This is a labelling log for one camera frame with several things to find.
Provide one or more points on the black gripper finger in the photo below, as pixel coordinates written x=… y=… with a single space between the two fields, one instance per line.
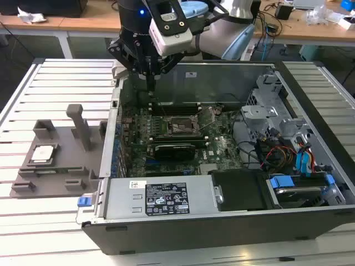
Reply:
x=170 y=63
x=119 y=50

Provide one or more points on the thin metal locking lever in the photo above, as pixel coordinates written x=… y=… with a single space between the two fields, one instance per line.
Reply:
x=209 y=123
x=164 y=110

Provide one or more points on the silver CPU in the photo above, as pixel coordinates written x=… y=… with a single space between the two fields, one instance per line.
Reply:
x=42 y=153

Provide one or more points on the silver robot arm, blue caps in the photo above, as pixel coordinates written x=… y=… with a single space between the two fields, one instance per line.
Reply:
x=216 y=38

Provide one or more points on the black CPU socket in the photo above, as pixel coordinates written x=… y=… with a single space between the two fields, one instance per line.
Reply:
x=180 y=125

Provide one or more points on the wooden desk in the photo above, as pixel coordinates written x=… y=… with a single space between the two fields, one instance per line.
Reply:
x=69 y=25
x=310 y=30

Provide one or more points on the round coin battery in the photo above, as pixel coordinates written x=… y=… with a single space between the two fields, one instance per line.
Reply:
x=218 y=110

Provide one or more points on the large black box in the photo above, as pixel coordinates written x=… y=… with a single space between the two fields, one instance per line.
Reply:
x=41 y=7

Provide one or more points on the black graphics card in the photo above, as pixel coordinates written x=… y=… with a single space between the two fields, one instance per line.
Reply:
x=174 y=152

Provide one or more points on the green motherboard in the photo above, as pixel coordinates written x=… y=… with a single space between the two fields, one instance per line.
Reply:
x=219 y=144

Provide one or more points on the crumpled white paper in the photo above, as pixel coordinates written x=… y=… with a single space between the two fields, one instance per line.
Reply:
x=30 y=17

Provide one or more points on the silver metal drive cage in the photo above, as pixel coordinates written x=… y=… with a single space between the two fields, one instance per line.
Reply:
x=258 y=110

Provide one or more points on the small black adapter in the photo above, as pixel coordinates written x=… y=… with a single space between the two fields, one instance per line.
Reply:
x=273 y=28

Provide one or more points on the silver chipset heatsink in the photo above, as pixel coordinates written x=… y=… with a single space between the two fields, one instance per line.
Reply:
x=209 y=168

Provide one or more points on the grey parts rack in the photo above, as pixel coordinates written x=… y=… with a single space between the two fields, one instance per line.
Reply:
x=63 y=155

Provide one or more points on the small black box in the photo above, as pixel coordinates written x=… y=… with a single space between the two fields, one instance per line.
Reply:
x=283 y=11

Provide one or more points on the green RAM stick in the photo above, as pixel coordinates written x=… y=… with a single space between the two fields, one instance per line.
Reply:
x=52 y=172

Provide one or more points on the teal bin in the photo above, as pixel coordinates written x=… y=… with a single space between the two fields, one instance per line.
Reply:
x=310 y=52

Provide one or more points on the black plastic shroud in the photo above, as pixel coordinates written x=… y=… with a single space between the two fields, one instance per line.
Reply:
x=238 y=188

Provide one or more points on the silver power supply with label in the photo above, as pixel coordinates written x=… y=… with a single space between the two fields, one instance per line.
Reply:
x=124 y=199

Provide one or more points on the flat grey device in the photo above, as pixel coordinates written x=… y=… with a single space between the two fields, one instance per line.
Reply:
x=308 y=3

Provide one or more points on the blue case latch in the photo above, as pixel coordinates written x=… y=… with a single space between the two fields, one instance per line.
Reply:
x=84 y=201

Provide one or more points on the clear plastic bags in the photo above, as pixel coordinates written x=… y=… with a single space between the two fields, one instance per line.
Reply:
x=319 y=15

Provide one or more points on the hard disk in blue carrier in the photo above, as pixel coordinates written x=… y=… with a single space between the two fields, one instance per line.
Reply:
x=281 y=183

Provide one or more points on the black open PC case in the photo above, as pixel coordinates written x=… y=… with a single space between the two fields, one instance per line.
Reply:
x=194 y=235

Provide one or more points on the white box with black inlay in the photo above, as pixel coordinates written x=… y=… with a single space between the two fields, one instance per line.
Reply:
x=348 y=25

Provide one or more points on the small blue box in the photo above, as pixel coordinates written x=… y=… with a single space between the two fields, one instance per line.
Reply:
x=346 y=4

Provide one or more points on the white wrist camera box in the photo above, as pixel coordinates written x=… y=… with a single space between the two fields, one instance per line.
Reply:
x=172 y=41

